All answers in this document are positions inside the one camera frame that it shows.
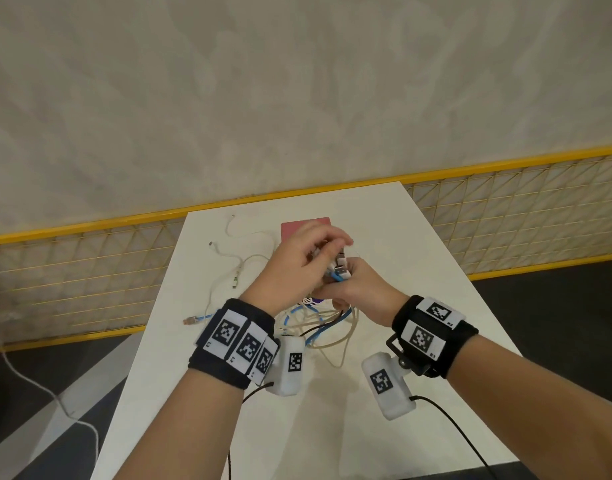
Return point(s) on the black right wristband with markers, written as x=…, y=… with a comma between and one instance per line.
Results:
x=436, y=334

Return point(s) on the person's left forearm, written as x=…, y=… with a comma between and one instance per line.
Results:
x=186, y=429

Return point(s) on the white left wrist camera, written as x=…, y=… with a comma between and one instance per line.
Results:
x=286, y=367

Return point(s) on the person's left hand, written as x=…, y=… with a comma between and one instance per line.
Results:
x=291, y=269

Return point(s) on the pink drawer box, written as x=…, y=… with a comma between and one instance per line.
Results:
x=296, y=227

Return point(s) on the dark blue round container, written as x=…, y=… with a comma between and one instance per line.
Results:
x=316, y=299

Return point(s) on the black wristband with markers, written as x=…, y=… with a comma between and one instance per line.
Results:
x=436, y=334
x=231, y=344

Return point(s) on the person's right hand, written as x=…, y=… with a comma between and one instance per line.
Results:
x=371, y=299

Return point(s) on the black left wristband with markers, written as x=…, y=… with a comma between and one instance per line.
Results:
x=231, y=344

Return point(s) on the person's right forearm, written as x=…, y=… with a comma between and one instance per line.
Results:
x=536, y=414

